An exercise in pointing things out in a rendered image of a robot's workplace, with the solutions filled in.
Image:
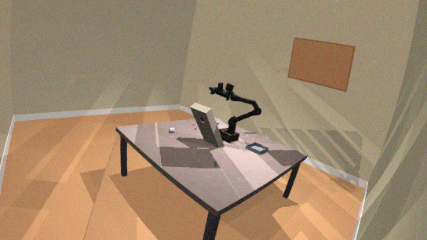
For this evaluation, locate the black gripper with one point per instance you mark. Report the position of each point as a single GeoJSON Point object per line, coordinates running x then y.
{"type": "Point", "coordinates": [215, 90]}

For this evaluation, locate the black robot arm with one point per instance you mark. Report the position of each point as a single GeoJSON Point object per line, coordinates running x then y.
{"type": "Point", "coordinates": [234, 97]}

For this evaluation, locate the beige service panel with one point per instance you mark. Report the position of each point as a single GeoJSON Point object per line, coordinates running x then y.
{"type": "Point", "coordinates": [207, 124]}

